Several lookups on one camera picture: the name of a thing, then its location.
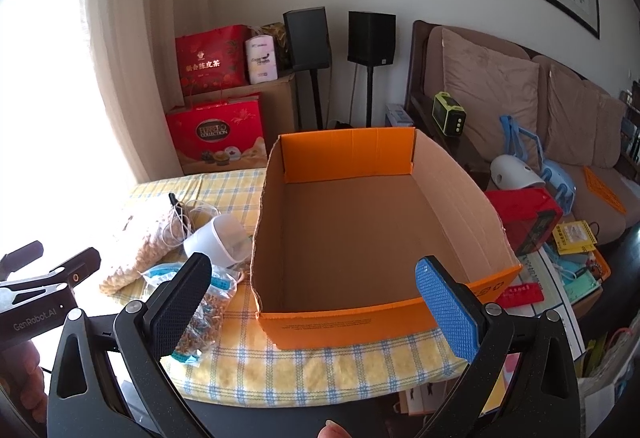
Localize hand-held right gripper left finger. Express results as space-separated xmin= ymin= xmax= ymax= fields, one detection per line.
xmin=47 ymin=252 xmax=213 ymax=438

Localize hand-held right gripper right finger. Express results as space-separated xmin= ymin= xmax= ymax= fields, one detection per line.
xmin=415 ymin=255 xmax=583 ymax=438

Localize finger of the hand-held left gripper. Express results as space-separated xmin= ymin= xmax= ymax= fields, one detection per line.
xmin=0 ymin=240 xmax=45 ymax=276
xmin=0 ymin=247 xmax=102 ymax=291

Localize clear bag of dried snacks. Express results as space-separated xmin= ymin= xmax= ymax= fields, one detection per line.
xmin=167 ymin=265 xmax=240 ymax=369

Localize blue snack packet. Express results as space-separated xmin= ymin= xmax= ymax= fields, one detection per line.
xmin=139 ymin=262 xmax=188 ymax=291

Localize fluffy beige plush toy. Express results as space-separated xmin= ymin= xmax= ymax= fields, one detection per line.
xmin=99 ymin=203 xmax=188 ymax=296

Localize translucent plastic cup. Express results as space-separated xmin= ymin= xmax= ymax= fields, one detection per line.
xmin=183 ymin=214 xmax=252 ymax=275

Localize white wired earphones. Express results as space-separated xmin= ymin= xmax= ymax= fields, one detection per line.
xmin=160 ymin=200 xmax=221 ymax=249

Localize orange cardboard box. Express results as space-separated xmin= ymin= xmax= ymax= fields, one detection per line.
xmin=250 ymin=127 xmax=523 ymax=351

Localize person's left hand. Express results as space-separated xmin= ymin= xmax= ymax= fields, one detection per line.
xmin=0 ymin=340 xmax=48 ymax=434

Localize person's right hand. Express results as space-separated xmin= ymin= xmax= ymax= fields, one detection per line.
xmin=318 ymin=419 xmax=353 ymax=438

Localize yellow plaid tablecloth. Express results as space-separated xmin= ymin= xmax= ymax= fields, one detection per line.
xmin=107 ymin=168 xmax=481 ymax=406

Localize yellow booklet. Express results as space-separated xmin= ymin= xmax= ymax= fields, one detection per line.
xmin=550 ymin=220 xmax=598 ymax=253

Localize white helmet-shaped device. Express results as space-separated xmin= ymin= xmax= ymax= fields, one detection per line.
xmin=489 ymin=154 xmax=546 ymax=191

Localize red Ferrero Collection box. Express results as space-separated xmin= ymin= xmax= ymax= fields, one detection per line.
xmin=165 ymin=94 xmax=268 ymax=176

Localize white plastic bag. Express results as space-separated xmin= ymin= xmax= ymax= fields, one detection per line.
xmin=575 ymin=328 xmax=636 ymax=438

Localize light blue plastic stool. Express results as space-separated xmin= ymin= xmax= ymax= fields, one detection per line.
xmin=499 ymin=114 xmax=578 ymax=213

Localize blue white box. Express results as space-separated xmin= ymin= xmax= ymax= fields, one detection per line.
xmin=385 ymin=104 xmax=415 ymax=129

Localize orange sheet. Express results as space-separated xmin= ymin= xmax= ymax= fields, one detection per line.
xmin=582 ymin=166 xmax=628 ymax=213

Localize beige sofa cushion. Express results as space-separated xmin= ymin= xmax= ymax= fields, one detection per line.
xmin=440 ymin=28 xmax=543 ymax=169
xmin=542 ymin=65 xmax=628 ymax=169

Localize large brown cardboard box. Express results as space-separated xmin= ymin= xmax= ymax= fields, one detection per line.
xmin=250 ymin=72 xmax=301 ymax=153

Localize black speaker stand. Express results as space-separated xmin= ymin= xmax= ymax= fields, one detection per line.
xmin=364 ymin=64 xmax=375 ymax=129
xmin=309 ymin=68 xmax=323 ymax=131

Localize cream curtain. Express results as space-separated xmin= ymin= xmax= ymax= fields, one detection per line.
xmin=75 ymin=0 xmax=211 ymax=183

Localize red gift bag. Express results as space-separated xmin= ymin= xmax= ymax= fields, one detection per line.
xmin=175 ymin=24 xmax=252 ymax=96

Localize brown sofa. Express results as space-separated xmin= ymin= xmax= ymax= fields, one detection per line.
xmin=405 ymin=20 xmax=640 ymax=249

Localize white tissue pack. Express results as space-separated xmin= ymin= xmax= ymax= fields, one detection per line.
xmin=244 ymin=36 xmax=279 ymax=85

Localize dark bookshelf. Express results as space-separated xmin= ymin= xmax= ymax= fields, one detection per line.
xmin=617 ymin=80 xmax=640 ymax=163

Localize black speaker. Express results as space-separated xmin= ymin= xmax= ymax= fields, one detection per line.
xmin=282 ymin=6 xmax=333 ymax=71
xmin=347 ymin=10 xmax=397 ymax=66

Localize gold wrapped package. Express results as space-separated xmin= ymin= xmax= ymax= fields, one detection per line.
xmin=260 ymin=22 xmax=291 ymax=71

